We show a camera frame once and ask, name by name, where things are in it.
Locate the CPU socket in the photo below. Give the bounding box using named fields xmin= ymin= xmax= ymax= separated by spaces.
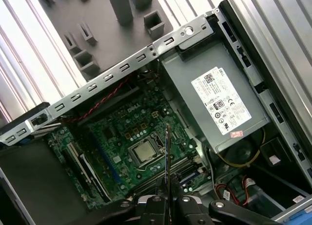
xmin=128 ymin=136 xmax=169 ymax=171

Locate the yellow wire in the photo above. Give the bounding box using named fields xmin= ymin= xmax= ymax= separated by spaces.
xmin=218 ymin=129 xmax=266 ymax=169

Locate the grey power supply unit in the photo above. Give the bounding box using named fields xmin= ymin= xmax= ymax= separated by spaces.
xmin=159 ymin=41 xmax=271 ymax=155

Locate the grey parts rack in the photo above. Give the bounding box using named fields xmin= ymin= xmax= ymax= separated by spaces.
xmin=36 ymin=0 xmax=175 ymax=83

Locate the black PC case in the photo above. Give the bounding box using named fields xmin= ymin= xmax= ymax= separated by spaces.
xmin=0 ymin=0 xmax=312 ymax=225

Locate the red twisted wire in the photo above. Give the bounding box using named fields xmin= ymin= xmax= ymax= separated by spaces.
xmin=70 ymin=73 xmax=137 ymax=123

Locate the blue expansion slot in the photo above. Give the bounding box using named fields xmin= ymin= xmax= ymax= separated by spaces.
xmin=90 ymin=133 xmax=121 ymax=186

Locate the green motherboard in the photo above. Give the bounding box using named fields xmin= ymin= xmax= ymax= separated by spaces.
xmin=46 ymin=98 xmax=213 ymax=211

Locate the silver CPU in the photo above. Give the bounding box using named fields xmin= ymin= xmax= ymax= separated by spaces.
xmin=133 ymin=142 xmax=156 ymax=164

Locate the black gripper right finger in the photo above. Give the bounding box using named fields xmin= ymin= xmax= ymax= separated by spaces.
xmin=170 ymin=173 xmax=276 ymax=225

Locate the green RAM stick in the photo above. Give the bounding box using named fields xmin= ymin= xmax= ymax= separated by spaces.
xmin=163 ymin=124 xmax=172 ymax=206

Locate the black RAM slot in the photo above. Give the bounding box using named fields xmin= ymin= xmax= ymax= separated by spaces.
xmin=133 ymin=160 xmax=202 ymax=194

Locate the blue plastic drive latch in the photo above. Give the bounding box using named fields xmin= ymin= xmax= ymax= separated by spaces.
xmin=277 ymin=206 xmax=312 ymax=225

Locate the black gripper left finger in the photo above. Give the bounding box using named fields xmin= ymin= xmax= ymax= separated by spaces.
xmin=90 ymin=176 xmax=169 ymax=225

